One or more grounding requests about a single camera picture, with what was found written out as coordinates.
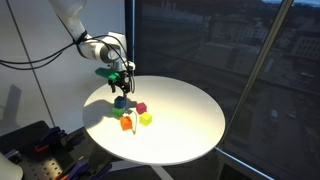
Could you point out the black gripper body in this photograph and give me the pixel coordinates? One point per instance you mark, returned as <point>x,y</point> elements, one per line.
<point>122,78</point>

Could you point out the blue block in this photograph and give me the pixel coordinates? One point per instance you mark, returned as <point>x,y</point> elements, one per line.
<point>120,102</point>

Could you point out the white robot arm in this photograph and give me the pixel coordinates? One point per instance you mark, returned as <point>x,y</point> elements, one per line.
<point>96,50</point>

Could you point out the magenta block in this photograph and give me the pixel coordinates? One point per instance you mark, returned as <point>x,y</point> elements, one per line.
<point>141,108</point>

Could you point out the orange red block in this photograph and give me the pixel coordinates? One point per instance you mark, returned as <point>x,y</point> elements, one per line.
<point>126,123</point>

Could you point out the yellow green block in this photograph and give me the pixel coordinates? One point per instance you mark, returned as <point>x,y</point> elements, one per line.
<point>145,119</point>

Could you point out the black clamp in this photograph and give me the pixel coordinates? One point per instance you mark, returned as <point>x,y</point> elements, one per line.
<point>74,138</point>

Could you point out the white table leg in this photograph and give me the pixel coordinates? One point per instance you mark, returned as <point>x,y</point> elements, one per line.
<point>162,172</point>

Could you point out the black perforated board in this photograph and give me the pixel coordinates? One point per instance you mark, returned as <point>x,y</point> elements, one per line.
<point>36,160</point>

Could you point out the white rounded object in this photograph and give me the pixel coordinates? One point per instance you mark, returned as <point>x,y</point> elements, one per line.
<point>9,168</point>

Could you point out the light blue window sill strip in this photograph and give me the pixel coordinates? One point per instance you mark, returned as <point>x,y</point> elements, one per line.
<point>243,163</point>

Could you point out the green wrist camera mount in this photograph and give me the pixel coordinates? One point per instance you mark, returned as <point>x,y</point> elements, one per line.
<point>106,73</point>

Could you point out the dark vertical window frame post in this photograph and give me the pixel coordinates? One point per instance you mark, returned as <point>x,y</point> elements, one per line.
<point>130,36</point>

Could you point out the slanted metal window frame bar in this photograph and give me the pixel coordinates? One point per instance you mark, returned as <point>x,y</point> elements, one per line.
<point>256,66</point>

